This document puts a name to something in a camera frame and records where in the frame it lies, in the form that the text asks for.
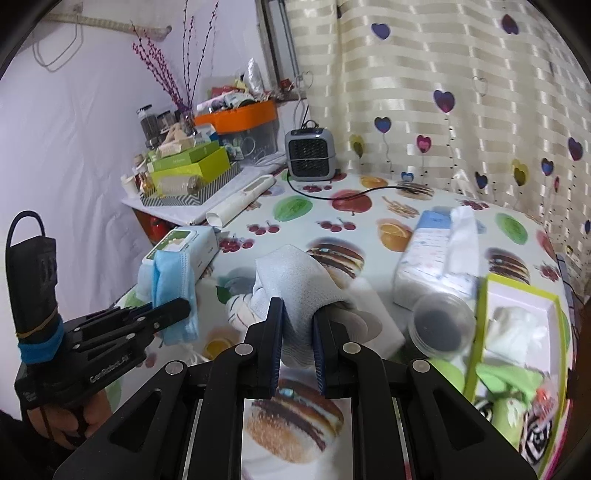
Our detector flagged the fruit print tablecloth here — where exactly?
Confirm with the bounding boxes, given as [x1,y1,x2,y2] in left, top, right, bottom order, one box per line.
[104,172,575,480]

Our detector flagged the white rolled paper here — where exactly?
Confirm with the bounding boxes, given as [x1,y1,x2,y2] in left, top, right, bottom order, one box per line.
[205,175,277,228]

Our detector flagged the grey window frame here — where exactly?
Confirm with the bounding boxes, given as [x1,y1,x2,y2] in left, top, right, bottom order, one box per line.
[257,0,302,94]

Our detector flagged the pile of assorted packets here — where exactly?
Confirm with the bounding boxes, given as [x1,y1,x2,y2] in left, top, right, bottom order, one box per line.
[198,78,279,114]

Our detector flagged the blue white tissue pack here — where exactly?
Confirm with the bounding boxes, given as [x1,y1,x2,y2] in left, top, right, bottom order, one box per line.
[392,205,486,311]

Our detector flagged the clear pink packet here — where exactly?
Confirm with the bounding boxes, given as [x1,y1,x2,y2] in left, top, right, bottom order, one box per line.
[530,383,556,417]

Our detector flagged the wooden wall rod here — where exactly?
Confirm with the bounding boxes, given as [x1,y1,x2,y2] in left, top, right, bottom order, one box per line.
[45,12,170,38]

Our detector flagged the person's left forearm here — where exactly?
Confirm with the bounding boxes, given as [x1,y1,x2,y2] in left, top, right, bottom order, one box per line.
[0,407,63,480]

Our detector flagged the clear plastic storage box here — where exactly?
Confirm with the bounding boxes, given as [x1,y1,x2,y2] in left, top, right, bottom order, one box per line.
[220,123,282,163]

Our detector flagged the blue face mask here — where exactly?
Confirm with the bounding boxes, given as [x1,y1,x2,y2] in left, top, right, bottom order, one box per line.
[137,250,201,345]

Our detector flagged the black power cable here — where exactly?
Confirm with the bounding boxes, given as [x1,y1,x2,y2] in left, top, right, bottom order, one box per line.
[286,170,394,202]

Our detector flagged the purple dried twig bouquet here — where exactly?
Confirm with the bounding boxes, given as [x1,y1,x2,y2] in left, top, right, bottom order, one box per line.
[131,0,221,121]

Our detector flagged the light blue knit cloth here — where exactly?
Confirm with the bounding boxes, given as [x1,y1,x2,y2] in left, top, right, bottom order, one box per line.
[253,246,355,368]

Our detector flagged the yellow-green cardboard box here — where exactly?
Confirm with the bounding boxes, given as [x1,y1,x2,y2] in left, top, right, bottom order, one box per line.
[150,148,232,195]

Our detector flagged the green-edged white box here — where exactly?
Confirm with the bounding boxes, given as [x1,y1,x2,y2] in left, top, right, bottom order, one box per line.
[463,274,576,480]

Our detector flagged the cream heart print curtain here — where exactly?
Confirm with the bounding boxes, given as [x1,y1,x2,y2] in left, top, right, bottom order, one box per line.
[283,0,591,289]

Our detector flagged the white hanging cable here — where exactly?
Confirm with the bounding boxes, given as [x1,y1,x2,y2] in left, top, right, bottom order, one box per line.
[290,71,315,131]

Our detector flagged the black white patterned tray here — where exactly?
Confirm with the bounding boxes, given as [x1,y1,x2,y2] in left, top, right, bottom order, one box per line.
[138,161,244,207]

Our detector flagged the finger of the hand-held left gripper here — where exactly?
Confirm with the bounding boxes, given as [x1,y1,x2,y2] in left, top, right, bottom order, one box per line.
[75,297,193,357]
[68,302,156,334]

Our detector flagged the person's left hand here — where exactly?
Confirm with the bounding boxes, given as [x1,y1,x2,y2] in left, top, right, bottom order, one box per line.
[22,391,112,449]

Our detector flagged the silver foil bag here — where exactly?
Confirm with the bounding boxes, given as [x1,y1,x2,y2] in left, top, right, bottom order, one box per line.
[246,57,267,94]

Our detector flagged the light green flat box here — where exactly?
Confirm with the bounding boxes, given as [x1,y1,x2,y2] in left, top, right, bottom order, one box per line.
[152,140,221,172]

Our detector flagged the white wire hanger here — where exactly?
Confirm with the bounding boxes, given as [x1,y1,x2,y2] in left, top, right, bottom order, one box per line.
[31,14,89,73]

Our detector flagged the small grey fan heater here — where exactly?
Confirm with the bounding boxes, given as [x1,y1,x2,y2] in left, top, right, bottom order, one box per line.
[283,120,341,182]

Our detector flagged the orange storage box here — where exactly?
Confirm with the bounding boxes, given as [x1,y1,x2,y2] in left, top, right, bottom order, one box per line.
[193,100,279,136]

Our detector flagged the clear plastic cup dark contents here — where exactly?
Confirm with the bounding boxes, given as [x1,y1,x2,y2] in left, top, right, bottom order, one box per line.
[408,292,476,359]

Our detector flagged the green cloth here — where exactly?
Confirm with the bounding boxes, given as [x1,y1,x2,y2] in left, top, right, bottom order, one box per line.
[475,362,544,403]

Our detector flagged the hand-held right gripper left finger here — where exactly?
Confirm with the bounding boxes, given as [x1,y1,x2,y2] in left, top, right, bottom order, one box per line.
[53,297,284,480]

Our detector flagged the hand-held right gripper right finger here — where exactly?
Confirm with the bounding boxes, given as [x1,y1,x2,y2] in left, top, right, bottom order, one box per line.
[312,308,539,480]

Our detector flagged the tissue box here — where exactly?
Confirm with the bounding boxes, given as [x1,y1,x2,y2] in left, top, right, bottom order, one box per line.
[140,226,221,290]

